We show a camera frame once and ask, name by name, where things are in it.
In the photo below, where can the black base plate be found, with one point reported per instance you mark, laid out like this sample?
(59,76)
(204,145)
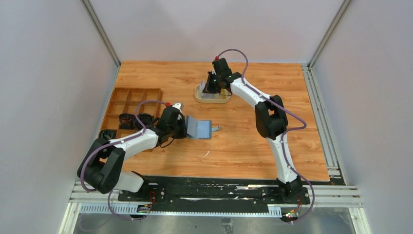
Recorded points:
(215,195)

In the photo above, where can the aluminium frame rail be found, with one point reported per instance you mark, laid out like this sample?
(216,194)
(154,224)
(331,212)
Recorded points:
(328,145)

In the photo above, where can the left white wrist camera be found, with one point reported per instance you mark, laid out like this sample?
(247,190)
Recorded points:
(178,106)

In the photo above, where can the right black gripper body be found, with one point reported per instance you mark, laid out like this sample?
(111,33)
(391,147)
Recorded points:
(215,86)

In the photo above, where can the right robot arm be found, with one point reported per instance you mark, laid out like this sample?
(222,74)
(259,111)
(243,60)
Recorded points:
(270,117)

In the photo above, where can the blue card holder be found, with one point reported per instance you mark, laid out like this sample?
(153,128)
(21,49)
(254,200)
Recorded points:
(200,129)

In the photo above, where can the beige oval tray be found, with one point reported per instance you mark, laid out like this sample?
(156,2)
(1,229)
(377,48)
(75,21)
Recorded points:
(210,98)

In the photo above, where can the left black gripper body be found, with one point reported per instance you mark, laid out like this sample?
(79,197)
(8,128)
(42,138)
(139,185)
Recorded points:
(178,131)

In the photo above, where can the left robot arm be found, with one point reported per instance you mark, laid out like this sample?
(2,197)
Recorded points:
(101,169)

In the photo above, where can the brown compartment organizer tray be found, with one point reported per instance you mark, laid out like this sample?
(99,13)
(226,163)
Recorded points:
(119,119)

